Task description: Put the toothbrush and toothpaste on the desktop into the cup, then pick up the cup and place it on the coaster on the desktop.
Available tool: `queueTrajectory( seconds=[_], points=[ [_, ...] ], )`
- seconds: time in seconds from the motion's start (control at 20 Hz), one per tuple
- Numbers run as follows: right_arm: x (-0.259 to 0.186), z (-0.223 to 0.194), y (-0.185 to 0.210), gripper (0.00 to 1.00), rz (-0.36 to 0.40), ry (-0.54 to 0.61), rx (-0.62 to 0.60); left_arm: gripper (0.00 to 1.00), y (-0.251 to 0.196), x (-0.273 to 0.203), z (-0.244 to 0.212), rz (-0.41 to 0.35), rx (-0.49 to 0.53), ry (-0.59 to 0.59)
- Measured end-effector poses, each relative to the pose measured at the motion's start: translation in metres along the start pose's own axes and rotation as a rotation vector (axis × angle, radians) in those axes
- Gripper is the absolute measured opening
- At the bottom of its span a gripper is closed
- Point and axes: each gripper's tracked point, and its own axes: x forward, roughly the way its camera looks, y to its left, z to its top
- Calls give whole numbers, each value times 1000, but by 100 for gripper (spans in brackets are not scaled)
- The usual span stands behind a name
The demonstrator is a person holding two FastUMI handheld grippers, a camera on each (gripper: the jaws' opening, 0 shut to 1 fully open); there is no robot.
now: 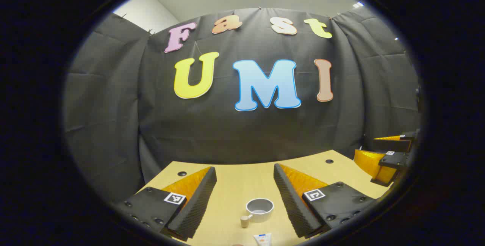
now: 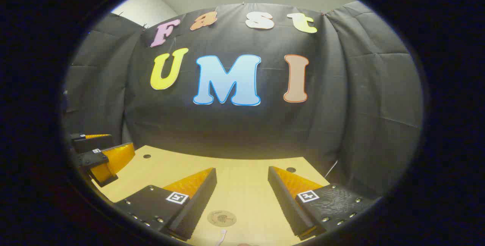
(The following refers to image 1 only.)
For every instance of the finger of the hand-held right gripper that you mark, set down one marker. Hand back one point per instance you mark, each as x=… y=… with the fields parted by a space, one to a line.
x=394 y=144
x=369 y=162

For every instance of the white toothpaste tube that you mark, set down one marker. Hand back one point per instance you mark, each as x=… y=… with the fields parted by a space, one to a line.
x=262 y=240

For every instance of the light wooden desktop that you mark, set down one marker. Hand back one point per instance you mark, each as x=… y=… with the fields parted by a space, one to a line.
x=242 y=183

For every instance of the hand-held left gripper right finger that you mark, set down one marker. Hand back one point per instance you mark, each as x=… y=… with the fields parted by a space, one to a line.
x=290 y=204

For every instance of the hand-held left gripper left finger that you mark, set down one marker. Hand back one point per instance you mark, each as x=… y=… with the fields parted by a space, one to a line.
x=199 y=204

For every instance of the white cup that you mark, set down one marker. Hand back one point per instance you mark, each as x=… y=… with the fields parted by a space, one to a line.
x=265 y=215

